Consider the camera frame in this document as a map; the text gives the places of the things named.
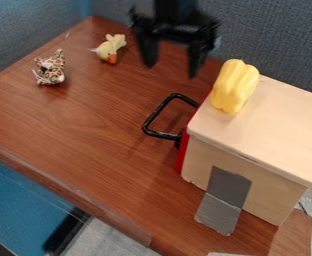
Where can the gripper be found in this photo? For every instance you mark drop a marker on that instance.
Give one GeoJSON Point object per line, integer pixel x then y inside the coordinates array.
{"type": "Point", "coordinates": [174, 28]}

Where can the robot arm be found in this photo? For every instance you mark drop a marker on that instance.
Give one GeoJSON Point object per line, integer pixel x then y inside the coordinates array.
{"type": "Point", "coordinates": [174, 9]}

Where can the yellow plush duck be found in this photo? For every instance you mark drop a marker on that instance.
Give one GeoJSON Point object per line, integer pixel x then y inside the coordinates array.
{"type": "Point", "coordinates": [109, 47]}

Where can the yellow toy pepper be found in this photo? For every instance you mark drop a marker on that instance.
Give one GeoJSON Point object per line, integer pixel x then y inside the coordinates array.
{"type": "Point", "coordinates": [234, 86]}

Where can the spotted plush leopard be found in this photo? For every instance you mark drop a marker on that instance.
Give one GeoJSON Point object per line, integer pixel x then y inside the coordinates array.
{"type": "Point", "coordinates": [50, 68]}

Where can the cabinet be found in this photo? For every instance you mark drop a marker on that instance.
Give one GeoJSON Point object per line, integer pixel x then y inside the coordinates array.
{"type": "Point", "coordinates": [261, 150]}

